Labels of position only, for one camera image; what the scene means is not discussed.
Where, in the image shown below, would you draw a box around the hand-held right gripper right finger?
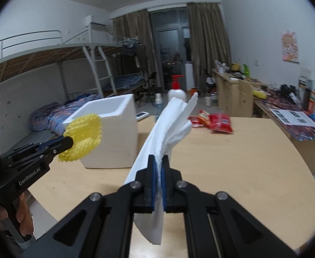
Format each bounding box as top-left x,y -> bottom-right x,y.
161,154 -> 299,258

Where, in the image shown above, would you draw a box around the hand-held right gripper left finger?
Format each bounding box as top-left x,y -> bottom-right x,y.
20,154 -> 158,258

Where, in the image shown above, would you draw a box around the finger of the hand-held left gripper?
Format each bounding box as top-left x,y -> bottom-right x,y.
5,137 -> 66,160
11,137 -> 74,167

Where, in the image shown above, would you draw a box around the yellow foam fruit net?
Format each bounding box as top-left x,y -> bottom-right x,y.
57,113 -> 103,162

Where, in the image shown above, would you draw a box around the white tissue paper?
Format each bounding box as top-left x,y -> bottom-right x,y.
122,93 -> 198,246

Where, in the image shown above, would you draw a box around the white foam box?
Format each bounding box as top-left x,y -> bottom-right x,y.
62,94 -> 138,169

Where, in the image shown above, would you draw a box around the person's left hand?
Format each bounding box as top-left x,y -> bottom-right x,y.
0,192 -> 34,233

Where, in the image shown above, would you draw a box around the blue and orange quilt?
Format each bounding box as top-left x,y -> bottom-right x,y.
30,94 -> 101,137

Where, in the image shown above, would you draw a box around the small red snack packet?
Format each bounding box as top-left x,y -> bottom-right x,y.
187,115 -> 209,127

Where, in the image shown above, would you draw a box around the large red snack packet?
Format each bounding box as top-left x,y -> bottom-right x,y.
208,113 -> 233,134

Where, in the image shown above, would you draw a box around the white lotion pump bottle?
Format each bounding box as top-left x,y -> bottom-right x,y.
167,75 -> 187,104

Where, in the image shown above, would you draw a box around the white bunk bed ladder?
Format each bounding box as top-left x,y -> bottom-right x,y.
83,46 -> 117,98

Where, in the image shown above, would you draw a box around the white metal bunk bed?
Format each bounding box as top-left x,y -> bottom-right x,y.
0,29 -> 147,151

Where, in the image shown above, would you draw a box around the blue checked mattress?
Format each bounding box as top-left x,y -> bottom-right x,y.
112,73 -> 144,90

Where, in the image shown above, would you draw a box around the wooden desk with drawers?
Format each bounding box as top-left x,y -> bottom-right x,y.
212,68 -> 255,117

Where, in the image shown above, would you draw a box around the dark hanging clothes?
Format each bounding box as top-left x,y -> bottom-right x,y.
122,43 -> 144,68

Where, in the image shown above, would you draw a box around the white clothes hanger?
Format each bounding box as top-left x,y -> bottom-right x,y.
117,36 -> 137,47

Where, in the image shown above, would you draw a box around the white air conditioner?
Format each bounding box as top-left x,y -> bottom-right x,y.
85,15 -> 107,28

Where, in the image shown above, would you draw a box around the glass balcony door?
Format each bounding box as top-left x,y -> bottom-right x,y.
149,8 -> 190,92

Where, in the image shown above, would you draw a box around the desk with patterned cloth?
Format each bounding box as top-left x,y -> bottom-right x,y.
253,86 -> 315,172

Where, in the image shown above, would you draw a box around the brown curtain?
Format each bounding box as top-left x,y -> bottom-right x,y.
187,3 -> 232,92
112,9 -> 158,92

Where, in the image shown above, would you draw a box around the printed paper sheet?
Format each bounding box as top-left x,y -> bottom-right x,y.
270,108 -> 315,126

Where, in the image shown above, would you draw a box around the row of toiletry bottles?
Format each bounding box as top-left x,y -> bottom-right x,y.
298,79 -> 315,125

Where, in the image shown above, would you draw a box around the pink wall poster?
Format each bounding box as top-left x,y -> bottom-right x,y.
281,32 -> 300,63

